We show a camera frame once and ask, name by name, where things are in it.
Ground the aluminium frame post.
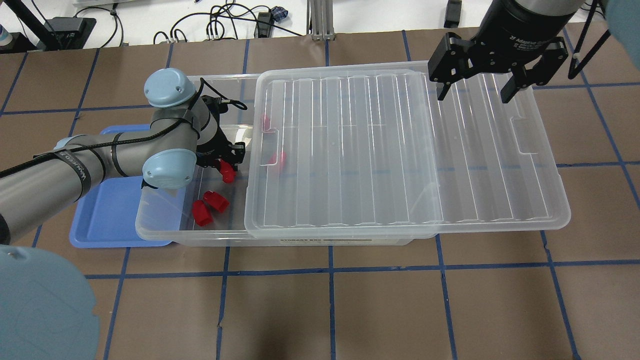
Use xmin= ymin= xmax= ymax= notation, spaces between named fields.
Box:
xmin=306 ymin=0 xmax=336 ymax=41

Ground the black adapter box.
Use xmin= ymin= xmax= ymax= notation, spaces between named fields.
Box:
xmin=443 ymin=0 xmax=463 ymax=28

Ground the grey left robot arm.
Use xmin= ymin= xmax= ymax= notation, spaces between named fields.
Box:
xmin=0 ymin=68 xmax=247 ymax=360

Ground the red block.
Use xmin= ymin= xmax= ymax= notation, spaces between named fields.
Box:
xmin=191 ymin=199 xmax=214 ymax=228
xmin=219 ymin=159 xmax=237 ymax=184
xmin=268 ymin=150 xmax=287 ymax=173
xmin=261 ymin=114 xmax=272 ymax=132
xmin=202 ymin=191 xmax=230 ymax=214

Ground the clear plastic storage box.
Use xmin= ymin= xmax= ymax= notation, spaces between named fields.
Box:
xmin=135 ymin=61 xmax=445 ymax=247

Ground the blue plastic tray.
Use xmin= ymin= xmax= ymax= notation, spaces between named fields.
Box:
xmin=69 ymin=124 xmax=173 ymax=249

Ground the clear plastic box lid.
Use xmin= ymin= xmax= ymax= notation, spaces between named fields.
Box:
xmin=244 ymin=61 xmax=571 ymax=240

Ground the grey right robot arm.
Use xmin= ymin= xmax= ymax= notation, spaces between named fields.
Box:
xmin=428 ymin=0 xmax=639 ymax=104

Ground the black cable bundle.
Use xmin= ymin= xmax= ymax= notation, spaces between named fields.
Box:
xmin=150 ymin=0 xmax=306 ymax=46

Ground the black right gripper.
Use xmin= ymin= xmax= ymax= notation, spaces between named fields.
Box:
xmin=428 ymin=0 xmax=582 ymax=104

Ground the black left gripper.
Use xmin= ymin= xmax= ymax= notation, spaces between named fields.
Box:
xmin=196 ymin=117 xmax=246 ymax=172

